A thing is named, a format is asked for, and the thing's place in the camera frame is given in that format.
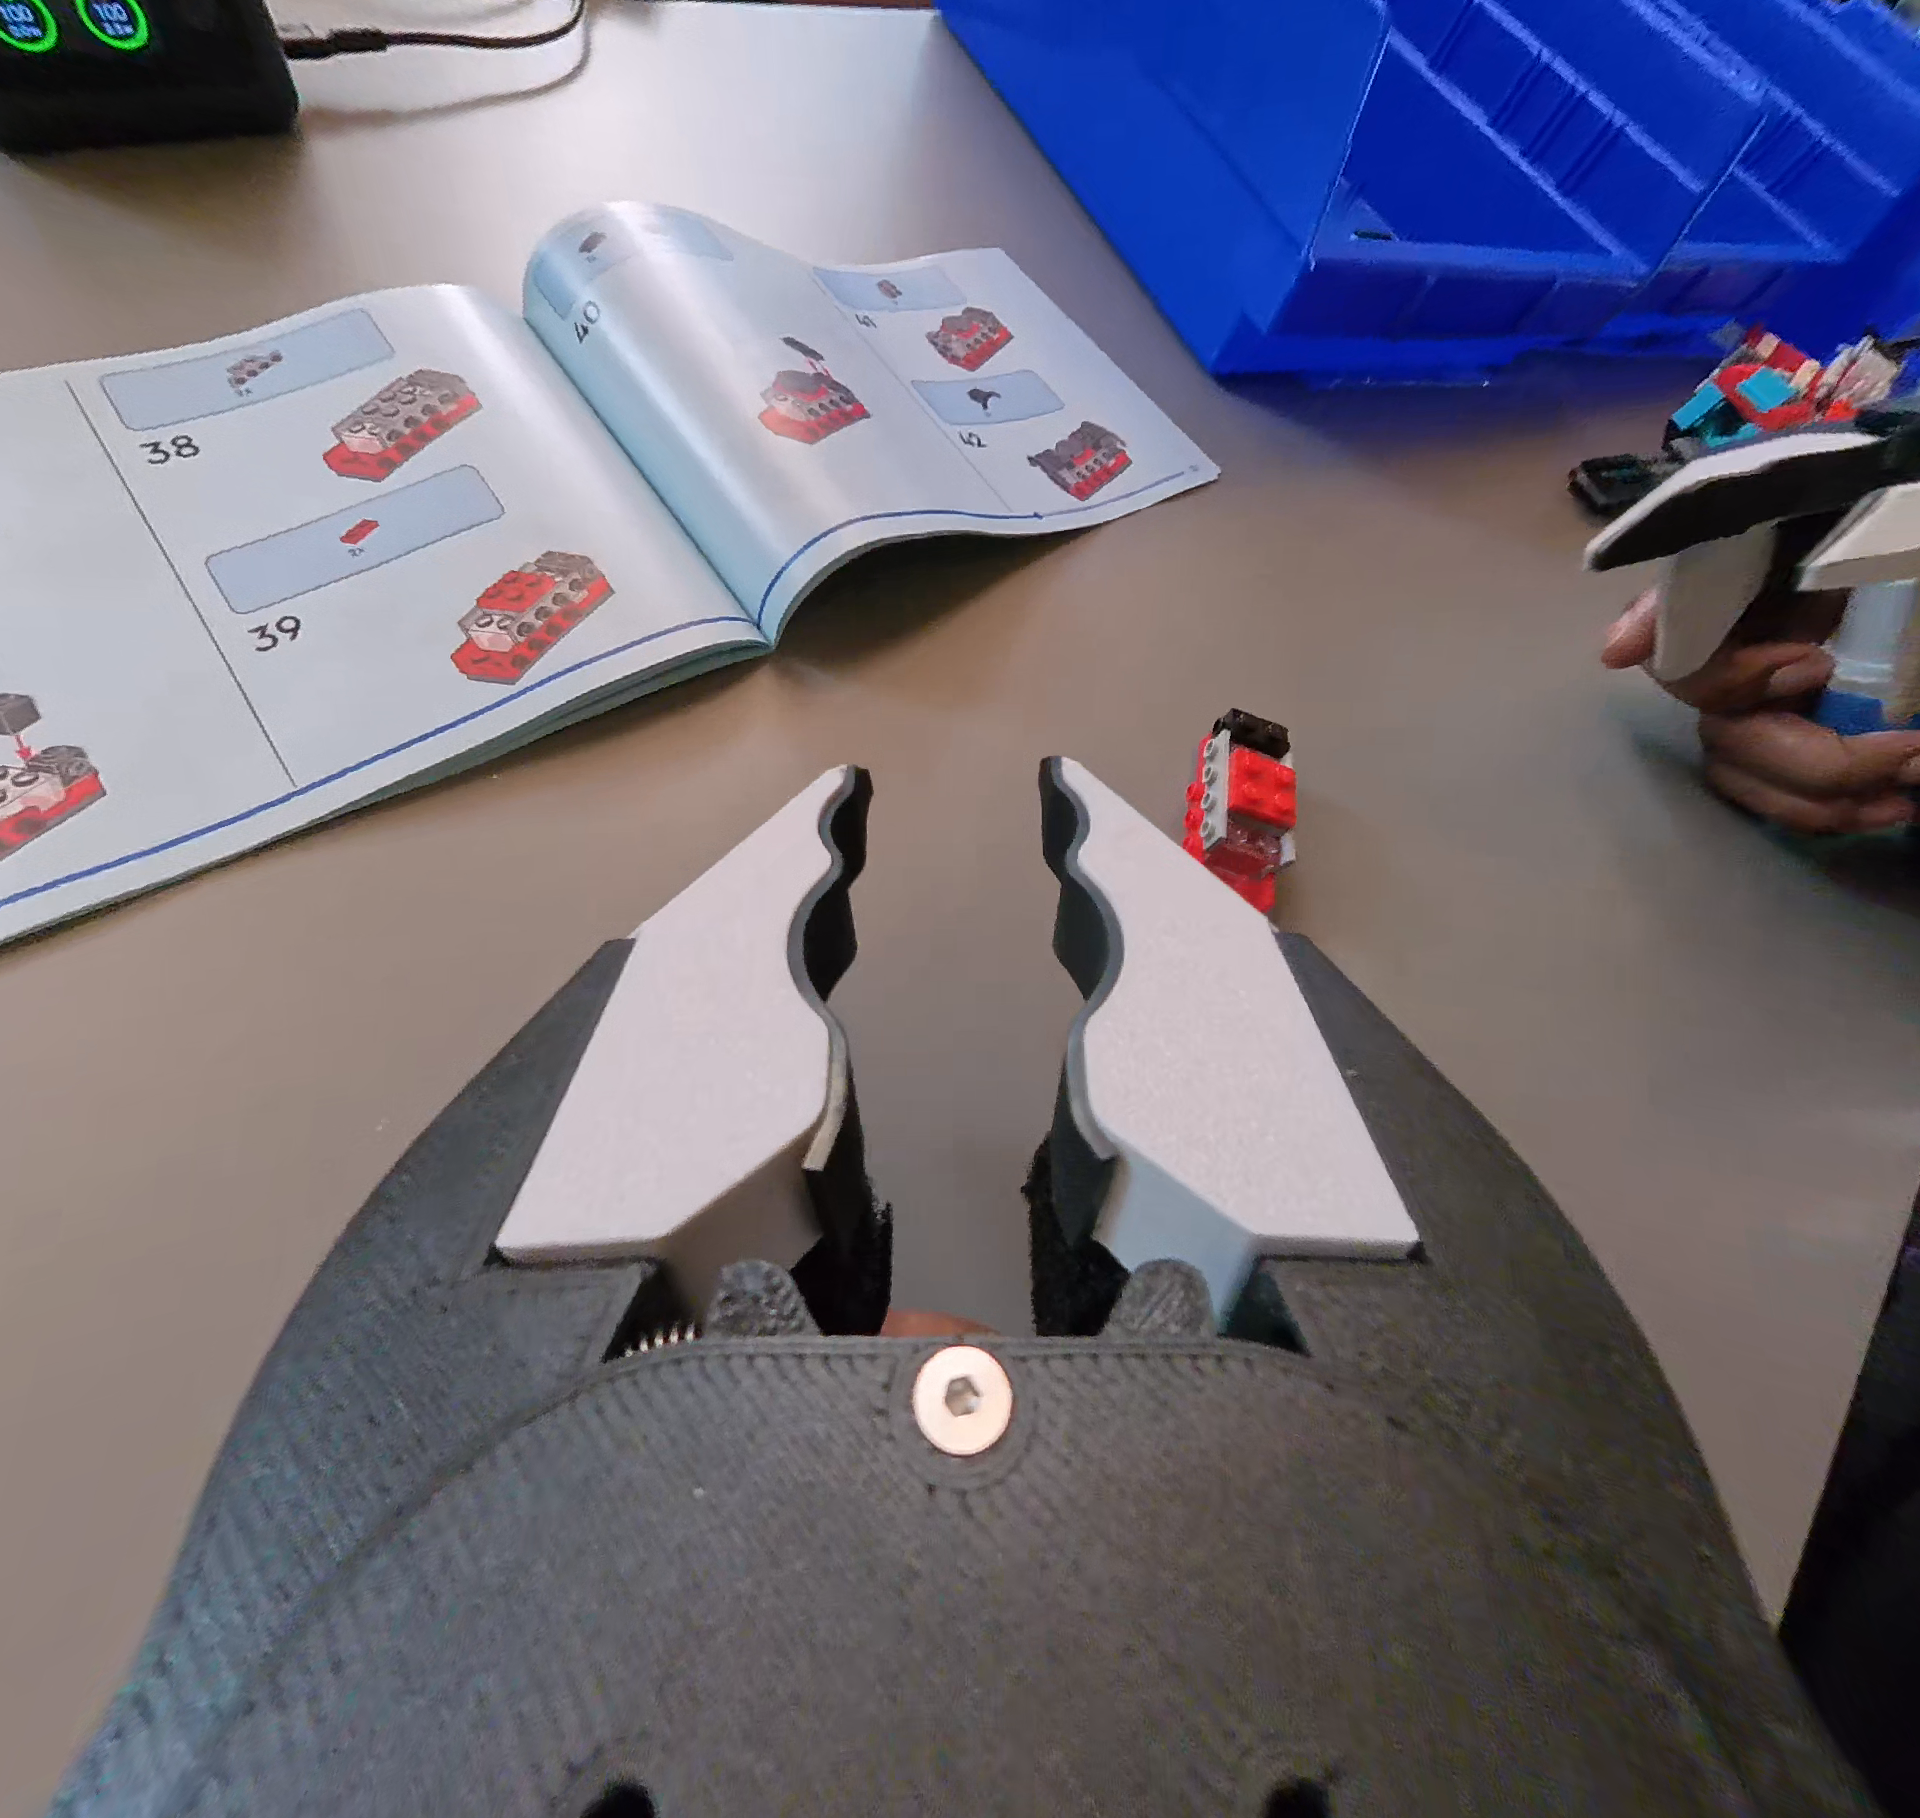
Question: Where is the blue plastic bin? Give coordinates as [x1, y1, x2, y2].
[934, 0, 1668, 383]
[1320, 0, 1853, 308]
[1545, 0, 1920, 255]

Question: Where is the person's right hand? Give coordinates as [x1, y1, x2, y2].
[1603, 596, 1920, 838]

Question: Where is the pale blue instruction booklet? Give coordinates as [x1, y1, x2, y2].
[0, 201, 1222, 944]

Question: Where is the grey desk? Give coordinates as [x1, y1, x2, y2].
[0, 0, 1920, 1702]

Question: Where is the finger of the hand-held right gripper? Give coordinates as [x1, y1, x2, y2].
[1584, 416, 1920, 680]
[1792, 480, 1920, 598]

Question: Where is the red toy brick model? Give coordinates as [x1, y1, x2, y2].
[1183, 708, 1300, 918]

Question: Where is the black cable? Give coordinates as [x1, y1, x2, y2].
[247, 0, 596, 64]

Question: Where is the black power station with display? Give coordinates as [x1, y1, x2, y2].
[0, 0, 301, 156]

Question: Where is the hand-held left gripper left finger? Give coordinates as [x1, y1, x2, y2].
[493, 762, 875, 1268]

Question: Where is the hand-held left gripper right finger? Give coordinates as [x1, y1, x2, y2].
[1027, 757, 1424, 1328]

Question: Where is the pile of toy bricks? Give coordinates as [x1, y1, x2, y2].
[1566, 325, 1920, 515]

